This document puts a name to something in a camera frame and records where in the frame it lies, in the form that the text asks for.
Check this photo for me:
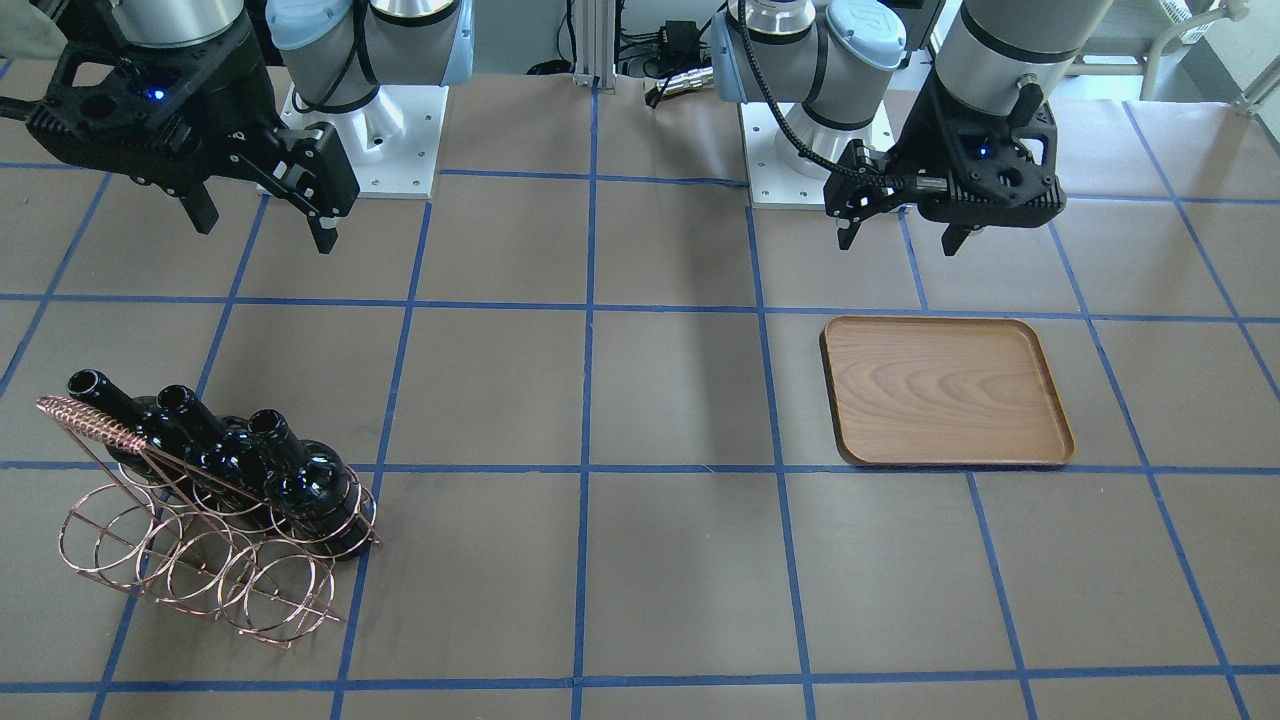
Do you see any aluminium frame post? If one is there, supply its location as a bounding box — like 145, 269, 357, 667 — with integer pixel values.
571, 0, 618, 94

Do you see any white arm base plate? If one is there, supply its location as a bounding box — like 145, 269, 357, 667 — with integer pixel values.
282, 85, 451, 200
739, 102, 895, 211

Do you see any copper wire bottle basket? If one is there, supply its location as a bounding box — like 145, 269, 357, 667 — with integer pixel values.
37, 395, 380, 647

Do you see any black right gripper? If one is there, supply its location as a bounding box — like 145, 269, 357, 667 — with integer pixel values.
26, 17, 358, 255

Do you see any dark wine bottle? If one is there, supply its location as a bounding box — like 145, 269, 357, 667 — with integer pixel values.
250, 409, 375, 562
67, 369, 195, 496
157, 384, 274, 532

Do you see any wooden tray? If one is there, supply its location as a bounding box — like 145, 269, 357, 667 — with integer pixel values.
820, 315, 1076, 466

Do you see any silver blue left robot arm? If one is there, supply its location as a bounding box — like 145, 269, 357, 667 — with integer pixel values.
710, 1, 1108, 256

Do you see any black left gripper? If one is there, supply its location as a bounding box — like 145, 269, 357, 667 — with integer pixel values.
824, 70, 1068, 258

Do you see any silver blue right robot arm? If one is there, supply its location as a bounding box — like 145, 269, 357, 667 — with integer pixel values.
3, 1, 475, 254

